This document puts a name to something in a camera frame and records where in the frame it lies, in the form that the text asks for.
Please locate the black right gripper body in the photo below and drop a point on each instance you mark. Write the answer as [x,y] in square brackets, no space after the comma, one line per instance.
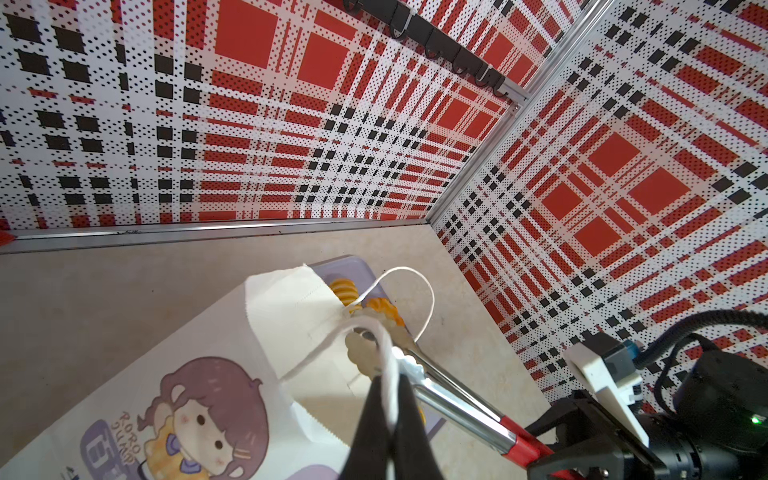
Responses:
[591,444]

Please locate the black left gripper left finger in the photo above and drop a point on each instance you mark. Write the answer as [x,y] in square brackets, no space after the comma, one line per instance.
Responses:
[369,452]

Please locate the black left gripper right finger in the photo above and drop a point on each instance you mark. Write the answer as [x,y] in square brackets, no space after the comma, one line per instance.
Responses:
[411,450]

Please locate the red handled metal tongs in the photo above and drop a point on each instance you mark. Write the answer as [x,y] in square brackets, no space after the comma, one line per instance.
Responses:
[501,434]

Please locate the white printed paper bag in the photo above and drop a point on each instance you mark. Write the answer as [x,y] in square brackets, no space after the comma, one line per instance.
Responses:
[224,397]

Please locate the small croissant bread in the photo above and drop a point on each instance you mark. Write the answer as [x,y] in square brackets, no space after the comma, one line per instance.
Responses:
[382,306]

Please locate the striped oval bread roll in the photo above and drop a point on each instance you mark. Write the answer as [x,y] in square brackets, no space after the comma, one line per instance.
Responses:
[345,290]

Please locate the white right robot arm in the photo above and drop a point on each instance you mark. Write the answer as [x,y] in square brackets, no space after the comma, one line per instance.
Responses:
[682,408]

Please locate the lilac plastic tray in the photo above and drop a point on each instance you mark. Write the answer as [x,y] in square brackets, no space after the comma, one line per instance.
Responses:
[360,362]

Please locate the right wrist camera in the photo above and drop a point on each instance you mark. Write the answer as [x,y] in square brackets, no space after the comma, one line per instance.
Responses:
[605,366]

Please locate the black wall hook rail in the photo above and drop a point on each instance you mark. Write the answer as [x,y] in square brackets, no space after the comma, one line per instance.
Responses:
[403,24]

